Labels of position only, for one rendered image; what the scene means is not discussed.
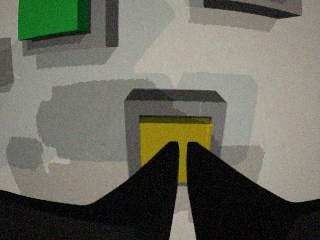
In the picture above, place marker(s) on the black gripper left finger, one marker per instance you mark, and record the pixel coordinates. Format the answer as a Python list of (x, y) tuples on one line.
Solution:
[(139, 209)]

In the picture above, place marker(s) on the green button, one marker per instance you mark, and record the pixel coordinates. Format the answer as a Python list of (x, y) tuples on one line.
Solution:
[(47, 26)]

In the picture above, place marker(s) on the yellow button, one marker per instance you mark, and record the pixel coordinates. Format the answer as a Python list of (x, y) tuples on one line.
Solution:
[(155, 116)]

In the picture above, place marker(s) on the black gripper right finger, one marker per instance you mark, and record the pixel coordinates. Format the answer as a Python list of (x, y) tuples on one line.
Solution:
[(226, 205)]

